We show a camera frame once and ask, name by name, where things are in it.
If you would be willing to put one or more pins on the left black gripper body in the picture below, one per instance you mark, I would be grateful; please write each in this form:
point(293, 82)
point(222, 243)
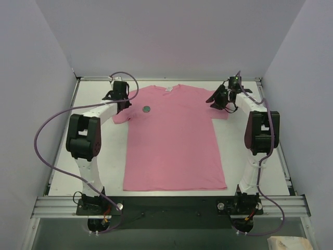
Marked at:
point(111, 95)

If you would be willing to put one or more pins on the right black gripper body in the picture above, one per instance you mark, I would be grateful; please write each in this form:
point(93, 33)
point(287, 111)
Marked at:
point(218, 95)

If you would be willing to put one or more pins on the pink t-shirt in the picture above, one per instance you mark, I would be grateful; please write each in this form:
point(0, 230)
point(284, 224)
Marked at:
point(173, 147)

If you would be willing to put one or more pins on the round teal glass brooch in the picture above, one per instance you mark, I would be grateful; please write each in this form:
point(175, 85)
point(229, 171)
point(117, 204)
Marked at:
point(146, 109)

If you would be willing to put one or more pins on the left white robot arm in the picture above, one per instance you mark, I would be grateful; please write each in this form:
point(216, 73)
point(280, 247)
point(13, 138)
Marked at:
point(84, 140)

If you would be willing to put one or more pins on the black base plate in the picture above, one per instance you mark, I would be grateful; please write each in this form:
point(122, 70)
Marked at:
point(173, 212)

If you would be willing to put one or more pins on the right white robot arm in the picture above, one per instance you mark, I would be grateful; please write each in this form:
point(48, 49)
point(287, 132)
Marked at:
point(262, 130)

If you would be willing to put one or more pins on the aluminium frame rail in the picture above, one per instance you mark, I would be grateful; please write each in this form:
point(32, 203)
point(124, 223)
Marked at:
point(273, 206)

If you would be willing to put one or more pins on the beige foam block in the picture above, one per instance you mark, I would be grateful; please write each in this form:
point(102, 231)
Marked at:
point(289, 243)

